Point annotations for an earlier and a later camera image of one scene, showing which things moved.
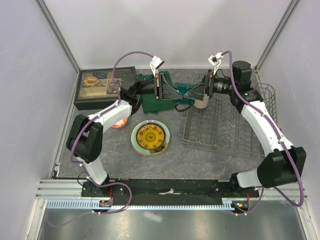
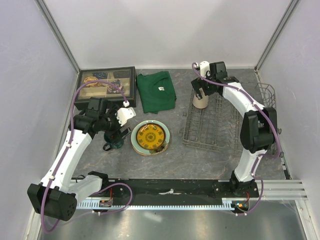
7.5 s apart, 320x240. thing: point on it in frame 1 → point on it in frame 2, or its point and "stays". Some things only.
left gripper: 163,89 → 111,113
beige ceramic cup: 202,104 stays
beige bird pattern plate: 157,154 stays
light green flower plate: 150,151 stays
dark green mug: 183,104 → 113,139
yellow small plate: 150,136 stays
